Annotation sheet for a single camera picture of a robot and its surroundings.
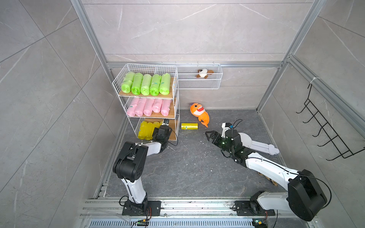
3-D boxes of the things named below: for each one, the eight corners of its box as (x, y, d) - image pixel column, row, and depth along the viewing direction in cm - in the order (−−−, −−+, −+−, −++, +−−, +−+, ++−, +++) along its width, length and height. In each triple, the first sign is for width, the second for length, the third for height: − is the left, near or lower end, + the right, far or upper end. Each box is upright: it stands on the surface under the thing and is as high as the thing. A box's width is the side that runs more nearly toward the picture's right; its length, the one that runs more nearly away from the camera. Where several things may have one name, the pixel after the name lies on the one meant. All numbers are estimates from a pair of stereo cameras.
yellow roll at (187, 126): (181, 130, 108) (181, 126, 105) (181, 126, 111) (181, 122, 108) (197, 130, 108) (198, 126, 105) (197, 126, 111) (197, 122, 108)
